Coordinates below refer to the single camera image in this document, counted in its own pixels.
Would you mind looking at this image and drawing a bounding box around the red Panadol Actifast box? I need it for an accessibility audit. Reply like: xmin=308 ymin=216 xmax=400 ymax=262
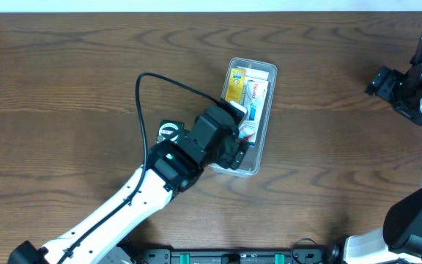
xmin=239 ymin=120 xmax=259 ymax=145

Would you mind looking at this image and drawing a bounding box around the green Zam-Buk tin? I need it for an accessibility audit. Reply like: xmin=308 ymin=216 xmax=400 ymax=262
xmin=156 ymin=120 xmax=184 ymax=143

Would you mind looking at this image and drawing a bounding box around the yellow medicine box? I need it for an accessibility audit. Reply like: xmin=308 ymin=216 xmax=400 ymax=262
xmin=225 ymin=68 xmax=246 ymax=103

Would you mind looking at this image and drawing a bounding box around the white Panadol box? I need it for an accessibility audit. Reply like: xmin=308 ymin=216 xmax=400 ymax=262
xmin=244 ymin=78 xmax=269 ymax=121

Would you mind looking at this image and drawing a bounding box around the blue fever patch box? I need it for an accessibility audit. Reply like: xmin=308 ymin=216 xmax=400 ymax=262
xmin=239 ymin=67 xmax=269 ymax=145

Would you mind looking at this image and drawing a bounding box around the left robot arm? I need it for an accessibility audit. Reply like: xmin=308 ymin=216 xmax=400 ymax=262
xmin=7 ymin=114 xmax=248 ymax=264

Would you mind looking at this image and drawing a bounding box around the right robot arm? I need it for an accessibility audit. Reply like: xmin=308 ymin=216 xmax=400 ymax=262
xmin=325 ymin=35 xmax=422 ymax=263

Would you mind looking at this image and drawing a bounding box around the clear plastic container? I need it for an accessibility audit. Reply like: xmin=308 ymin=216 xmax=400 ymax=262
xmin=212 ymin=57 xmax=278 ymax=177

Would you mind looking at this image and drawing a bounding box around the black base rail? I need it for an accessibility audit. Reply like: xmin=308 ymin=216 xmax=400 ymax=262
xmin=132 ymin=247 xmax=332 ymax=264

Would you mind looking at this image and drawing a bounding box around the left black cable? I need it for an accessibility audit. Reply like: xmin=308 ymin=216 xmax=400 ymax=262
xmin=55 ymin=72 xmax=222 ymax=264

